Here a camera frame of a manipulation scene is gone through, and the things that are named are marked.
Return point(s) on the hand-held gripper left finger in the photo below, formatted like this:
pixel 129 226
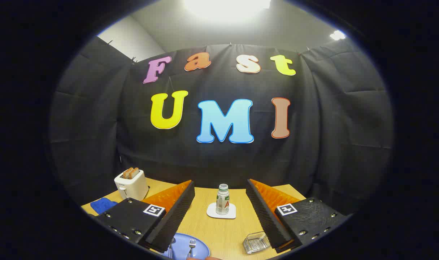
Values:
pixel 172 220

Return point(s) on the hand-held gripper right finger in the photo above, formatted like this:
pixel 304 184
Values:
pixel 266 216

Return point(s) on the blue plate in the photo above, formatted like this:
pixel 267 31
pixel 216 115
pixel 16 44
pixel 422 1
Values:
pixel 199 245

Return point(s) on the white square coaster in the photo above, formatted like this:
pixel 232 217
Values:
pixel 212 213

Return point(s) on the white drink bottle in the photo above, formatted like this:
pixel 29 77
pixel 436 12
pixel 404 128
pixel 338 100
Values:
pixel 222 200

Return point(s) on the white toaster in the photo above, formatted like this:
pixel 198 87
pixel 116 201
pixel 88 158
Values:
pixel 133 186

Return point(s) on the brown toast slice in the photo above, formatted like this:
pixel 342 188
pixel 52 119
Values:
pixel 135 171
pixel 127 173

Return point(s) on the blue folded cloth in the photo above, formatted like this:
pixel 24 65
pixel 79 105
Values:
pixel 102 206

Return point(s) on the small ceiling light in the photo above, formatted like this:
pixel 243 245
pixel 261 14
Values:
pixel 337 35

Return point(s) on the large ceiling light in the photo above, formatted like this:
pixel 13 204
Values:
pixel 226 9

